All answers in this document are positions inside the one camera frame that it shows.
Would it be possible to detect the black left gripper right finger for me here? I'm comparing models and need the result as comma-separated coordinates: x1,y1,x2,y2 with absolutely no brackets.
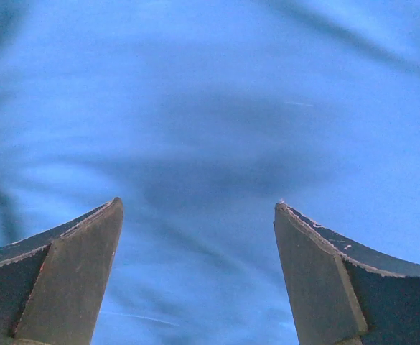
274,203,420,344

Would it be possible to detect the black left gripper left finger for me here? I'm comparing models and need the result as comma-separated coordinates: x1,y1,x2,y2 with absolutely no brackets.
0,198,123,344

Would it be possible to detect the blue t shirt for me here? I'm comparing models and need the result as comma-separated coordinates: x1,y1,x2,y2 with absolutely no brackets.
0,1,420,344

